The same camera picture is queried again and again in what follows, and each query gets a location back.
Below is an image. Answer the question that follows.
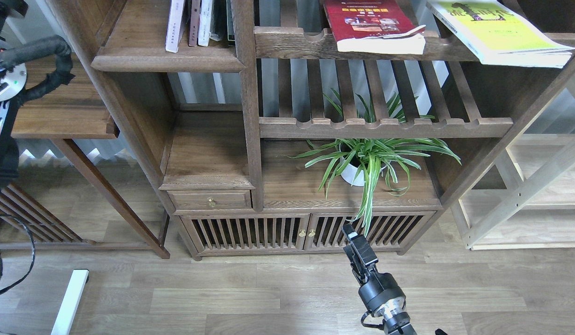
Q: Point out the yellow green book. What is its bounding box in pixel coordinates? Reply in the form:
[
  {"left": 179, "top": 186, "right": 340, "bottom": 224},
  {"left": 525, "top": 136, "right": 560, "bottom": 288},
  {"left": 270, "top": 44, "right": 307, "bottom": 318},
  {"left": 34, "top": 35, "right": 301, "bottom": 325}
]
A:
[{"left": 426, "top": 0, "right": 575, "bottom": 68}]

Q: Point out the white plant pot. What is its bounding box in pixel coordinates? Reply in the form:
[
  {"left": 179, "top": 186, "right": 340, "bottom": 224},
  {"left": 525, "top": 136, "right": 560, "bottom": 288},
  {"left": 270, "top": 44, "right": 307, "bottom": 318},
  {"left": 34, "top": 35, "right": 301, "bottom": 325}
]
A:
[{"left": 341, "top": 157, "right": 365, "bottom": 187}]

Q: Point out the dark wooden bookshelf cabinet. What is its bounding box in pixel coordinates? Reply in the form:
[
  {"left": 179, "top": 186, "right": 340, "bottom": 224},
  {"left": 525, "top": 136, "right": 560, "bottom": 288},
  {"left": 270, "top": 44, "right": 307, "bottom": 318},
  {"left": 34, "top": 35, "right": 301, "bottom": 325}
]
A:
[{"left": 48, "top": 0, "right": 575, "bottom": 259}]

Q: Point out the dark wooden side table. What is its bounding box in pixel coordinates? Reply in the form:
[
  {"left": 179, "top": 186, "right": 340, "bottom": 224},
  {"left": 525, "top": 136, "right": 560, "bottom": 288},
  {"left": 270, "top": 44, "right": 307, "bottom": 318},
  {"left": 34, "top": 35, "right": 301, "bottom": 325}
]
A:
[{"left": 13, "top": 56, "right": 170, "bottom": 259}]

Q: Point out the light wooden shelf unit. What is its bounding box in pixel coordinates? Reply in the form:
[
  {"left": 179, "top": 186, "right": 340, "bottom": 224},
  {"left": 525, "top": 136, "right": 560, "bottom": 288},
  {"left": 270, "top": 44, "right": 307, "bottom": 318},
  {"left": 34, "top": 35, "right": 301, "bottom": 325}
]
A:
[{"left": 450, "top": 70, "right": 575, "bottom": 251}]

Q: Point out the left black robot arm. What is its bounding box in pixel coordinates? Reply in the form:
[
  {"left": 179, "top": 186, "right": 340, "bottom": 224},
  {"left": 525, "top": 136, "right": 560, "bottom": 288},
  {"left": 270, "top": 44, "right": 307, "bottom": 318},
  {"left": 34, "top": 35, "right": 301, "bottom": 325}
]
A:
[{"left": 0, "top": 0, "right": 74, "bottom": 194}]

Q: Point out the pale purple white book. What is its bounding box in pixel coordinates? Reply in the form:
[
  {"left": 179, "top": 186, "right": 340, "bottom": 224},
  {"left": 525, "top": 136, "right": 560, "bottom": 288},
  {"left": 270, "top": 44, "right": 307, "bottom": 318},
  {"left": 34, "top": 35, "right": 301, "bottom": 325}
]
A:
[{"left": 166, "top": 0, "right": 186, "bottom": 53}]

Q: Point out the dark green upright book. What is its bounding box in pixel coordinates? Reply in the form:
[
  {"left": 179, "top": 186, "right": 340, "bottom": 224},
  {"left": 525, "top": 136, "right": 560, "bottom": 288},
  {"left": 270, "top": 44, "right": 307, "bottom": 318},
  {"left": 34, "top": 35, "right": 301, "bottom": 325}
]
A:
[{"left": 226, "top": 0, "right": 236, "bottom": 47}]

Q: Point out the brown upright book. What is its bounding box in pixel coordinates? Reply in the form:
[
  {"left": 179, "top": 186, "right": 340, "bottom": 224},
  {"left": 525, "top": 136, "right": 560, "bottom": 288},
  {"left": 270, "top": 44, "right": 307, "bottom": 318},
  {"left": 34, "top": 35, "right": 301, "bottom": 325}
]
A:
[{"left": 187, "top": 0, "right": 201, "bottom": 47}]

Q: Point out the white base bar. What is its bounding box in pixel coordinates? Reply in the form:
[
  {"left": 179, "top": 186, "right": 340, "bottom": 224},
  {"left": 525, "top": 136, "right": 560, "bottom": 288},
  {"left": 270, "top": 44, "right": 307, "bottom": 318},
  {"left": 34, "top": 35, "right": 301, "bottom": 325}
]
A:
[{"left": 51, "top": 269, "right": 89, "bottom": 335}]

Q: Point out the white upright book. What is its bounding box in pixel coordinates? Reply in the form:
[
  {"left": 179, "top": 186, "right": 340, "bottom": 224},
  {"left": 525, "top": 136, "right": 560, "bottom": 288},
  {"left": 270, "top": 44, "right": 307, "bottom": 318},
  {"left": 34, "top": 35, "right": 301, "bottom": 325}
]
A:
[{"left": 197, "top": 0, "right": 214, "bottom": 47}]

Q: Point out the red book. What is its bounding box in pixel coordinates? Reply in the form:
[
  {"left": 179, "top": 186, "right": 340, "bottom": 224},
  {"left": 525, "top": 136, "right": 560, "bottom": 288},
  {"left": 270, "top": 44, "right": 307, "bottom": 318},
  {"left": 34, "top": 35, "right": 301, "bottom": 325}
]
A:
[{"left": 324, "top": 0, "right": 426, "bottom": 55}]

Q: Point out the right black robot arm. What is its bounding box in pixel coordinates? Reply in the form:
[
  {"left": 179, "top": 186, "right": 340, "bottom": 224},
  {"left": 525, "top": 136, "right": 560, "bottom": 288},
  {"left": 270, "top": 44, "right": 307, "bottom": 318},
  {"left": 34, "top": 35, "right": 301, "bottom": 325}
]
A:
[{"left": 341, "top": 223, "right": 416, "bottom": 335}]

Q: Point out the green spider plant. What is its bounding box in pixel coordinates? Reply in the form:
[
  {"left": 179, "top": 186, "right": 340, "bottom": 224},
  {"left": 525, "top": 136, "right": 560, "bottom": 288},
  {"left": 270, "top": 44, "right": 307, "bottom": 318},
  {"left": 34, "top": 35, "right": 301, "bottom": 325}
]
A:
[{"left": 290, "top": 88, "right": 461, "bottom": 240}]

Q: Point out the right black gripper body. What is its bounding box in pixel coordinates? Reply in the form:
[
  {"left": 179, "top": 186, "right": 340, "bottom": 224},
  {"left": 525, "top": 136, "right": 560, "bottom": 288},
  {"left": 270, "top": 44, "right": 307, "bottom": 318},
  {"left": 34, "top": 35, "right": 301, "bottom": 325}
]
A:
[{"left": 344, "top": 235, "right": 405, "bottom": 319}]

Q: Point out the dark wooden slatted rack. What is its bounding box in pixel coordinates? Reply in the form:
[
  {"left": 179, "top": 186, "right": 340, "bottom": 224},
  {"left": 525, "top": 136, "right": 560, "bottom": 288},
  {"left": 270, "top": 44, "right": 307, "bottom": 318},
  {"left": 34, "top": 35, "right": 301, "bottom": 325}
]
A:
[{"left": 0, "top": 183, "right": 103, "bottom": 250}]

